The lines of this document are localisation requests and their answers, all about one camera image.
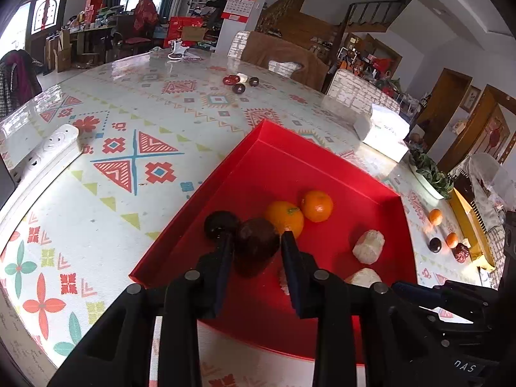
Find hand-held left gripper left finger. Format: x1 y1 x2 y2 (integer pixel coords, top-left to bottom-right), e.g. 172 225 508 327
48 231 237 387

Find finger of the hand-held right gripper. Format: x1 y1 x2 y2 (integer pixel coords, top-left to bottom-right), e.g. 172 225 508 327
392 281 446 309
432 281 500 320

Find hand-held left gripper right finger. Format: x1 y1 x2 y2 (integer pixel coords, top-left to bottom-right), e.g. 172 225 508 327
281 231 444 387

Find long red date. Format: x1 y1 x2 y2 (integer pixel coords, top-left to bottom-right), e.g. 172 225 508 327
234 218 281 279

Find large orange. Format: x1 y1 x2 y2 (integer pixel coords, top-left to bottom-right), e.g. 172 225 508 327
265 201 305 239

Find medium orange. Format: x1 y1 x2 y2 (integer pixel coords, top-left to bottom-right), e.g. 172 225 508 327
300 190 334 223

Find red cardboard box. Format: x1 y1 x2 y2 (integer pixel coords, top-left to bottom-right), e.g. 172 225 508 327
129 119 418 362

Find dark wrinkled red date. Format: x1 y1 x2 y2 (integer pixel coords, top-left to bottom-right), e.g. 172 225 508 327
451 243 471 264

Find gold cardboard box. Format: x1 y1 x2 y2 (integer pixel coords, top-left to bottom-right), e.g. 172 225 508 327
448 187 496 273

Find pale green oval plate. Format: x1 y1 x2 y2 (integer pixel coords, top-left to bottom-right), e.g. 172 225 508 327
409 163 446 201

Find spinach leaves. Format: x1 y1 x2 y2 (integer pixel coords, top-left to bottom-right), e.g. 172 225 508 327
408 149 454 198

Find wooden door with red decoration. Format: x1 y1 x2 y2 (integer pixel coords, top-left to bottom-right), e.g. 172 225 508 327
439 84 516 175

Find white tissue box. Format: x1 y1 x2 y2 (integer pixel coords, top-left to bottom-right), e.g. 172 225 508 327
354 104 411 162

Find patterned chair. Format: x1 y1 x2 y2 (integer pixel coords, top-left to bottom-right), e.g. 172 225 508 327
227 30 304 78
326 68 401 116

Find white power strip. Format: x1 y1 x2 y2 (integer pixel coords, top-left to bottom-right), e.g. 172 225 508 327
6 124 84 186

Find brown jacket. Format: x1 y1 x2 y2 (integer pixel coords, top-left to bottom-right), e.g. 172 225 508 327
241 31 330 92

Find wooden staircase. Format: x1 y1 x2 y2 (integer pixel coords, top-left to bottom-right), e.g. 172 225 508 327
257 0 412 51

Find red cloth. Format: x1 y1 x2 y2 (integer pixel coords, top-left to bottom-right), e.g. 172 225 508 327
134 0 159 30

